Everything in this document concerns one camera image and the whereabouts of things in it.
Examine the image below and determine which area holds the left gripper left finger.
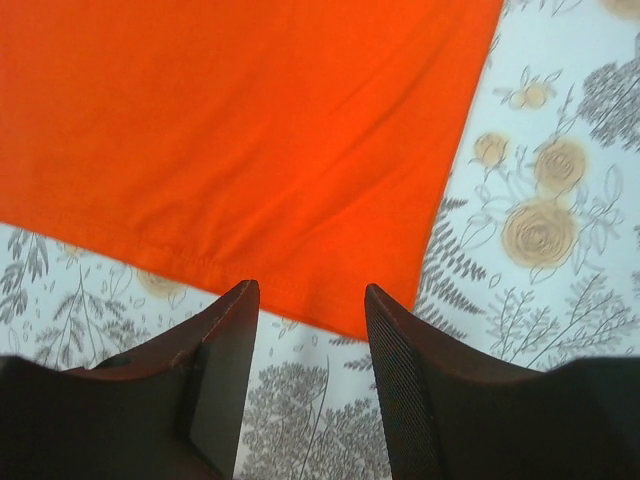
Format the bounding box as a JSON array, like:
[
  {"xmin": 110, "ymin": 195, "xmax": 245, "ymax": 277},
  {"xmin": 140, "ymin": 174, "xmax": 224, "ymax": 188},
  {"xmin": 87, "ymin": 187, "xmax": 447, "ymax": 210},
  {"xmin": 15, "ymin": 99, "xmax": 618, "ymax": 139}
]
[{"xmin": 1, "ymin": 280, "xmax": 260, "ymax": 479}]

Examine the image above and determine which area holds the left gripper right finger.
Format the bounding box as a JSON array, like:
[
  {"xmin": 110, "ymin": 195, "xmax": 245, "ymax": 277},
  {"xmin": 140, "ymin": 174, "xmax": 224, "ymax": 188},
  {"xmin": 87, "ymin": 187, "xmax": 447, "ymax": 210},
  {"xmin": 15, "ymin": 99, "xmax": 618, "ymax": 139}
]
[{"xmin": 365, "ymin": 285, "xmax": 639, "ymax": 479}]

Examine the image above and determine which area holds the orange t shirt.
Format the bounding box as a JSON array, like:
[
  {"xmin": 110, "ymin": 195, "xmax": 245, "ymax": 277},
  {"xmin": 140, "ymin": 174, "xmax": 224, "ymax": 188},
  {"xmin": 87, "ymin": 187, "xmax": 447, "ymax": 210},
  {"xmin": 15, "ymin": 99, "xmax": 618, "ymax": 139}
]
[{"xmin": 1, "ymin": 0, "xmax": 502, "ymax": 339}]

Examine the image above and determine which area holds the floral patterned table mat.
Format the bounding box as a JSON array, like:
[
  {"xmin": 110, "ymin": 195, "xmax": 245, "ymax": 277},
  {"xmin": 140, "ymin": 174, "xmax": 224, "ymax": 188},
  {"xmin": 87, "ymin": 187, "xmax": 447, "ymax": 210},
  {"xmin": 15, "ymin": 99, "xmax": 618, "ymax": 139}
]
[{"xmin": 1, "ymin": 1, "xmax": 639, "ymax": 479}]

